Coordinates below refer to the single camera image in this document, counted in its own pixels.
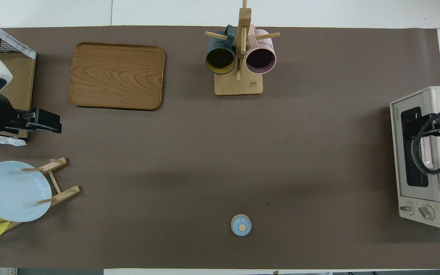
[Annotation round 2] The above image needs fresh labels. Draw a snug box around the light blue plate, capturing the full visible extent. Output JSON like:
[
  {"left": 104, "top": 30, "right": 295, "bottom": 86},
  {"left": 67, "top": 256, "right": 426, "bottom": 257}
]
[{"left": 0, "top": 161, "right": 52, "bottom": 223}]

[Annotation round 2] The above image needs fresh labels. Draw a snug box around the pink mug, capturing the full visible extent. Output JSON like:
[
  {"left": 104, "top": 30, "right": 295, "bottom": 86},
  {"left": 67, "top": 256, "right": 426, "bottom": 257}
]
[{"left": 245, "top": 24, "right": 277, "bottom": 75}]

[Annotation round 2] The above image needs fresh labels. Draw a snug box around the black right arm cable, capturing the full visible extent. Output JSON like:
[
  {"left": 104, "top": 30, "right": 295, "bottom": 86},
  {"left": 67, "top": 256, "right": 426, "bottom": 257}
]
[{"left": 411, "top": 97, "right": 440, "bottom": 176}]

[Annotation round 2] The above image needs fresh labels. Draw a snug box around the wooden mug tree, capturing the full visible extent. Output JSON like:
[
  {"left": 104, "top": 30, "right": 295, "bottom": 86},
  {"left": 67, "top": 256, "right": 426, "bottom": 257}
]
[{"left": 205, "top": 0, "right": 280, "bottom": 96}]

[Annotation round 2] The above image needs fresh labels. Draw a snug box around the dark blue mug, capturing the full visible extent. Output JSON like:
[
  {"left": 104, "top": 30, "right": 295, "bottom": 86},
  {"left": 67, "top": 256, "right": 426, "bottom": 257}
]
[{"left": 205, "top": 25, "right": 237, "bottom": 76}]

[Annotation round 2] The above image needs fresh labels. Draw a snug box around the toaster oven glass door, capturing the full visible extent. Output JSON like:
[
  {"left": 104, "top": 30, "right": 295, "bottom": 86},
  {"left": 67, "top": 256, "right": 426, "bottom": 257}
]
[{"left": 391, "top": 89, "right": 440, "bottom": 203}]

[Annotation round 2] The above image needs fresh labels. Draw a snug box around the brown table mat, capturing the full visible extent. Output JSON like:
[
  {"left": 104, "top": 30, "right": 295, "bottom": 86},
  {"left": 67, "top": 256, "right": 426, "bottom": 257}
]
[{"left": 0, "top": 26, "right": 440, "bottom": 270}]

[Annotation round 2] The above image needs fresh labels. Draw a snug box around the small blue call bell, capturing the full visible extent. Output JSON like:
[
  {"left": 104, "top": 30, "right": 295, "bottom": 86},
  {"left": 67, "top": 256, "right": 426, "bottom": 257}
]
[{"left": 231, "top": 214, "right": 252, "bottom": 237}]

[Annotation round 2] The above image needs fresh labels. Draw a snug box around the black wire basket shelf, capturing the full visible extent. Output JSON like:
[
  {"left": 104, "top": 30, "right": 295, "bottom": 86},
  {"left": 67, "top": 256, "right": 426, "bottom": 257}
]
[{"left": 0, "top": 15, "right": 37, "bottom": 146}]

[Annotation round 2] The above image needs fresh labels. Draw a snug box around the wooden plate rack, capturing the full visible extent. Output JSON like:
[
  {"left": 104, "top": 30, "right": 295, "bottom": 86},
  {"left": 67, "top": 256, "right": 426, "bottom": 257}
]
[{"left": 0, "top": 157, "right": 81, "bottom": 231}]

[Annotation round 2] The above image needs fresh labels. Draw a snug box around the wooden step shelf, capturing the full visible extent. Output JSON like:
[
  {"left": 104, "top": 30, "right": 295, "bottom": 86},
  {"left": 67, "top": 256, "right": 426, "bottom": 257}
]
[{"left": 0, "top": 31, "right": 36, "bottom": 139}]

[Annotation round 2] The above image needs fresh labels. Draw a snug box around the wooden serving tray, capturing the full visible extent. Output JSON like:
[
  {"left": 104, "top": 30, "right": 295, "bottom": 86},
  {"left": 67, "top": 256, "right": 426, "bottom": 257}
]
[{"left": 68, "top": 42, "right": 165, "bottom": 111}]

